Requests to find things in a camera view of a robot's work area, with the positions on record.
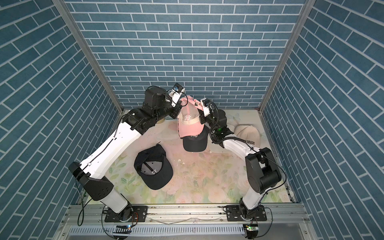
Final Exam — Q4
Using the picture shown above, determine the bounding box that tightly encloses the pink baseball cap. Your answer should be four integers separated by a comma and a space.
178, 96, 204, 138

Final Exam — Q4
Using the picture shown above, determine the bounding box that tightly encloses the grey baseball cap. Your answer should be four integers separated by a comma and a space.
182, 126, 209, 153

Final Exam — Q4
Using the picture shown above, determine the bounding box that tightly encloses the beige Colorado baseball cap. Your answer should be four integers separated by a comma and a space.
234, 125, 261, 148

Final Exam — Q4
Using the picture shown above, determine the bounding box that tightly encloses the cream white baseball cap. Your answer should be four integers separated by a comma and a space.
227, 121, 239, 133

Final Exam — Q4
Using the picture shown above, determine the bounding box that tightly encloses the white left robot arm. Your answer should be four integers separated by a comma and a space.
69, 84, 185, 220

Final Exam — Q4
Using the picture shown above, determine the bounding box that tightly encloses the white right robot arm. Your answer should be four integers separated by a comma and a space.
199, 98, 282, 221

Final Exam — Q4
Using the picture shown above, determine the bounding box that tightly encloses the black baseball cap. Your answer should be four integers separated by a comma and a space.
134, 144, 174, 190

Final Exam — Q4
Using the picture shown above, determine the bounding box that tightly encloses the yellow pen holder cup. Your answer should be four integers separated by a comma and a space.
157, 118, 165, 124

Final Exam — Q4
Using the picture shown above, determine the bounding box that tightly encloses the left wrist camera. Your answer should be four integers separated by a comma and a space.
169, 83, 185, 107

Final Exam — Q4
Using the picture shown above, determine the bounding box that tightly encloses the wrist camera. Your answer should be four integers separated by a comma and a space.
169, 83, 185, 107
201, 98, 212, 117

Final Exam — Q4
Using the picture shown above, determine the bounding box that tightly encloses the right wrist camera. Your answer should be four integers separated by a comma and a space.
201, 98, 212, 117

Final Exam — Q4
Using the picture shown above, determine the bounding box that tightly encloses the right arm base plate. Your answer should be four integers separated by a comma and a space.
222, 205, 267, 222

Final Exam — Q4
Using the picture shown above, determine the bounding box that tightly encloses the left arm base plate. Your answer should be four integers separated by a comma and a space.
103, 205, 148, 223

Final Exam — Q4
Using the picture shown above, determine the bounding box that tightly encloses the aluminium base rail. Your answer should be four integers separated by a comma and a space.
54, 203, 317, 240

